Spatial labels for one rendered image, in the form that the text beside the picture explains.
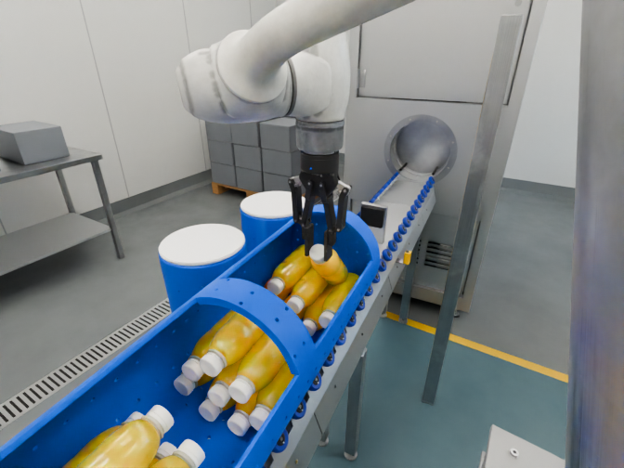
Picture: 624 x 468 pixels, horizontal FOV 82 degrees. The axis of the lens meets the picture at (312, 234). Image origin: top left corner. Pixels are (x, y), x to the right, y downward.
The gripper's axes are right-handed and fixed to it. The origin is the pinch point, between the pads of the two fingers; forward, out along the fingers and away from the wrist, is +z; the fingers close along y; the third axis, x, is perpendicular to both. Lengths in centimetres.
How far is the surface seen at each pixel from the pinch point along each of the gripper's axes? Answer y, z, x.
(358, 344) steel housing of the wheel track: -7.5, 36.5, -11.6
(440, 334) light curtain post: -27, 78, -74
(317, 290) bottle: 2.4, 16.5, -4.7
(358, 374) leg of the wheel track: -3, 70, -31
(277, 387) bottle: -3.9, 16.0, 25.2
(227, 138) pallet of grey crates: 235, 53, -262
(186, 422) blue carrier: 12.3, 25.9, 32.8
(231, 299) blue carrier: 4.8, 0.1, 24.3
